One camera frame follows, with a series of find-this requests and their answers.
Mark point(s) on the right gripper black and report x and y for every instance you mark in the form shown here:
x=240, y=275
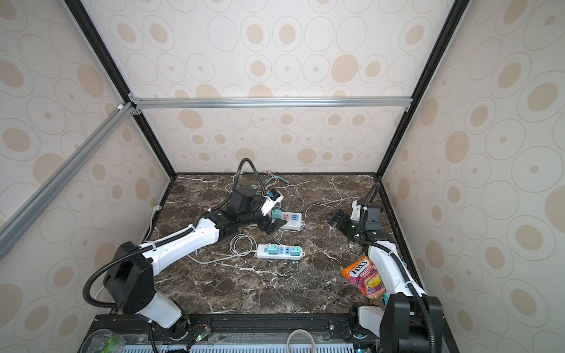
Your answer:
x=344, y=224

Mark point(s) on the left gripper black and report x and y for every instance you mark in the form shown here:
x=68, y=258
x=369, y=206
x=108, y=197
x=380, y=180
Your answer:
x=274, y=226

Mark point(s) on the short white power strip blue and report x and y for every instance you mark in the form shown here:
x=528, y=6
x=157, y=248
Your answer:
x=261, y=252

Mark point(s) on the long white power strip pastel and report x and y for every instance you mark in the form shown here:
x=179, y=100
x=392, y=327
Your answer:
x=294, y=221

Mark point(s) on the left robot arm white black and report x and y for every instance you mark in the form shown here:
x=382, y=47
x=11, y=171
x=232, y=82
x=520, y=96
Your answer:
x=127, y=282

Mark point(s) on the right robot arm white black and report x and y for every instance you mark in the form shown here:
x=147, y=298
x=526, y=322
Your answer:
x=412, y=321

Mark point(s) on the orange Fox's candy bag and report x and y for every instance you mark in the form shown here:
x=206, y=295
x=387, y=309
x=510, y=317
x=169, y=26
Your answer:
x=365, y=276

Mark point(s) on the clear plastic cup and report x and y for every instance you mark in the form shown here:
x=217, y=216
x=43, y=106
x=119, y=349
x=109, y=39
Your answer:
x=103, y=341

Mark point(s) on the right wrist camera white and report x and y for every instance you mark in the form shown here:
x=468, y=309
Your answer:
x=356, y=209

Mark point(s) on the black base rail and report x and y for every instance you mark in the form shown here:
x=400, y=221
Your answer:
x=336, y=332

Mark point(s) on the silver aluminium rail horizontal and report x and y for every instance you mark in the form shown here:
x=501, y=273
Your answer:
x=275, y=102

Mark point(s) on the silver aluminium rail diagonal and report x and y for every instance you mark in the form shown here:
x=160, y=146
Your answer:
x=27, y=214

